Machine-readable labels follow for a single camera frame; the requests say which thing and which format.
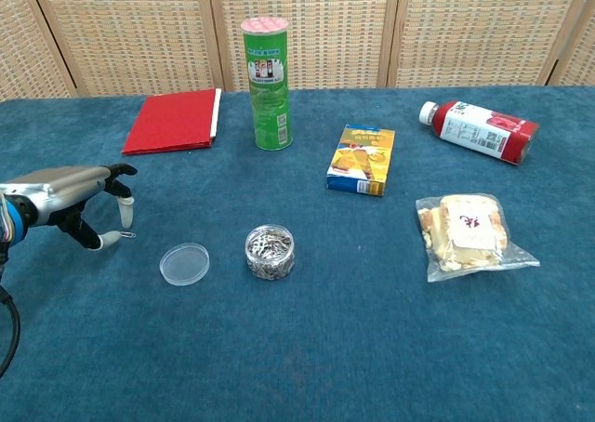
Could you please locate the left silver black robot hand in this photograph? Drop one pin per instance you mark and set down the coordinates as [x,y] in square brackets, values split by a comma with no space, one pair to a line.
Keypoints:
[60,189]

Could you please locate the paper clip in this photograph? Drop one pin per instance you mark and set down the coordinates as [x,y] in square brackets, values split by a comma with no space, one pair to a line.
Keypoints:
[129,234]

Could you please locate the clear jar of paper clips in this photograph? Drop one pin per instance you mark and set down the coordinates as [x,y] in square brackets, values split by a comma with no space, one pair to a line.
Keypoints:
[270,253]

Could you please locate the red paper folder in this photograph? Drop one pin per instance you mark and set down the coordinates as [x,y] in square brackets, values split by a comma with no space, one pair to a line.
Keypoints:
[172,122]

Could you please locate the clear round plastic lid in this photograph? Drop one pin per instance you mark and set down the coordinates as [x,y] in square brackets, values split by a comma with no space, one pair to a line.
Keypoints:
[184,264]

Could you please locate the white paper sheets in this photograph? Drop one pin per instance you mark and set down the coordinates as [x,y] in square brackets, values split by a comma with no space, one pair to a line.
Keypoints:
[215,115]

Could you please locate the woven folding screen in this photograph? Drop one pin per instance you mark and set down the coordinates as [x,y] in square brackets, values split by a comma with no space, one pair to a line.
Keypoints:
[139,31]

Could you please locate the green chip can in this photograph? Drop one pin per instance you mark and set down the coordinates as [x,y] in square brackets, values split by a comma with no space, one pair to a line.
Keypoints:
[269,92]

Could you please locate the yellow blue snack box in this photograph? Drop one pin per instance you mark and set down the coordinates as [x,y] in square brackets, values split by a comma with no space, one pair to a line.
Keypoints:
[362,162]

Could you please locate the blue table cloth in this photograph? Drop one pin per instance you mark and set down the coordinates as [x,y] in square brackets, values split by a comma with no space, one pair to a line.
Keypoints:
[325,338]

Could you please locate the clear bag of pastries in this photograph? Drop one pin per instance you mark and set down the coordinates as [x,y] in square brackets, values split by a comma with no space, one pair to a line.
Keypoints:
[469,233]

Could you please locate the red juice bottle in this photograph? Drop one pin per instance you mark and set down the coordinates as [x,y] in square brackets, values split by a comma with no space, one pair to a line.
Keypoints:
[483,131]

